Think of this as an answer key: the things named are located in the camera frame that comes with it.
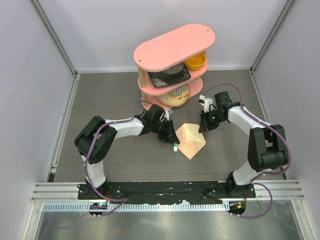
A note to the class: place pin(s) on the beige patterned plate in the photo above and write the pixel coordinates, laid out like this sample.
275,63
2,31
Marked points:
175,101

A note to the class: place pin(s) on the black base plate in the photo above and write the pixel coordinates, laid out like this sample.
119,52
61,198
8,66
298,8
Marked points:
175,192

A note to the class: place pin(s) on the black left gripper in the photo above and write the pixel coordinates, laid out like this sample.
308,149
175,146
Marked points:
169,135

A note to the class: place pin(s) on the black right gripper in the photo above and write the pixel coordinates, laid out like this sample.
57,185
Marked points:
205,125

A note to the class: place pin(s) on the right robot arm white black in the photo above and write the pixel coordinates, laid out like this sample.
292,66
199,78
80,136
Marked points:
267,147

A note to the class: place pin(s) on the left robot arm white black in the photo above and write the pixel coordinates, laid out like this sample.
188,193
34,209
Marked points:
96,138

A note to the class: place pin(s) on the aluminium frame rail right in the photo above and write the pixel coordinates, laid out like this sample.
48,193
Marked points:
284,13

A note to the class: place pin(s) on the striped small bowl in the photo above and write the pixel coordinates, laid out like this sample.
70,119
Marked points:
178,91

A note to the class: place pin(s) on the black floral plate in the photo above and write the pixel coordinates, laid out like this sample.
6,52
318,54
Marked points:
173,75

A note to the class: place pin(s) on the white slotted cable duct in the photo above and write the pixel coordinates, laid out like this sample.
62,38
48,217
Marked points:
97,207

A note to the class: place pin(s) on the aluminium frame rail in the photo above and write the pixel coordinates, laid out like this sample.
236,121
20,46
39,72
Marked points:
284,13
53,35

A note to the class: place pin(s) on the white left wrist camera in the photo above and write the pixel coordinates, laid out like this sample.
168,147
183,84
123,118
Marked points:
168,111

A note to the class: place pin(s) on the pink envelope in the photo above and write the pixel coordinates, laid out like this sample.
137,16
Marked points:
191,141

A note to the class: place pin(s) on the pink three-tier shelf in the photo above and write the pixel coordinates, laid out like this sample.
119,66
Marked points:
167,50

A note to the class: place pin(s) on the aluminium frame rail left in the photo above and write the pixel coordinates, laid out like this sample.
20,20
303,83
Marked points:
53,35

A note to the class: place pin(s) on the yellow bowl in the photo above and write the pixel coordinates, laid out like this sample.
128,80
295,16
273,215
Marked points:
196,62

